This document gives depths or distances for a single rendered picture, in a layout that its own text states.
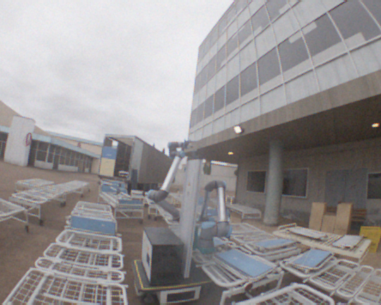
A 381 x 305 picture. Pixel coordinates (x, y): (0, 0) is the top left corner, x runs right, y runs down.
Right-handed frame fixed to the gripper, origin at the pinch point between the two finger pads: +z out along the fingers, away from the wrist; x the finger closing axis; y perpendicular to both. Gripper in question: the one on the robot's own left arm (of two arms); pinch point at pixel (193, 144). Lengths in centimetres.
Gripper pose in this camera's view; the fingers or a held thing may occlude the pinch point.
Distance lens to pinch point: 224.7
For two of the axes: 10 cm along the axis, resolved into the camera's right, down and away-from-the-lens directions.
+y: -1.8, -8.8, 4.3
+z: 9.4, -0.3, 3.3
